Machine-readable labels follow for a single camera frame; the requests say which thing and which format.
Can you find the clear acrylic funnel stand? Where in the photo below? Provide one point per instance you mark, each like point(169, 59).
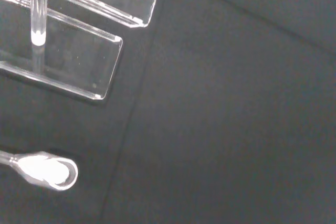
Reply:
point(78, 64)

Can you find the black cloth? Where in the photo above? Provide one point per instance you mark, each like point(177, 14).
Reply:
point(223, 116)

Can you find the glass weighing funnel with powder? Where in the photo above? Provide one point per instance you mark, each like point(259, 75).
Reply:
point(44, 170)

